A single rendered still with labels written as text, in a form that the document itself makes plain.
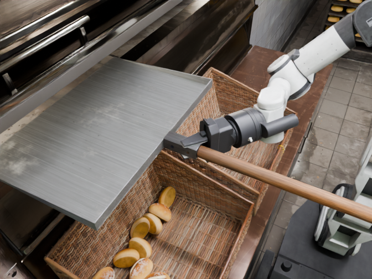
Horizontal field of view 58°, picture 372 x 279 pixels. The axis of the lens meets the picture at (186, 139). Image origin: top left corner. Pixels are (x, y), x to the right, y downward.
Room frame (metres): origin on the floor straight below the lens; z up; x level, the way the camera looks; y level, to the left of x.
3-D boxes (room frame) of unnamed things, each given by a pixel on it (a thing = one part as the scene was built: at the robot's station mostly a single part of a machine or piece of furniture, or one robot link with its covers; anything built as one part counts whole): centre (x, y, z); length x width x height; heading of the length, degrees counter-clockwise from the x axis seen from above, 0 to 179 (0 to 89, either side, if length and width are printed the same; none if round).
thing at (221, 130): (0.61, -0.10, 1.20); 0.12 x 0.10 x 0.13; 117
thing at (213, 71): (1.13, -0.20, 0.72); 0.56 x 0.49 x 0.28; 152
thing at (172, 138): (0.58, 0.01, 1.20); 0.09 x 0.04 x 0.03; 62
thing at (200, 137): (0.57, -0.02, 1.22); 0.06 x 0.03 x 0.02; 117
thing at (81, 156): (0.68, 0.21, 1.19); 0.55 x 0.36 x 0.03; 152
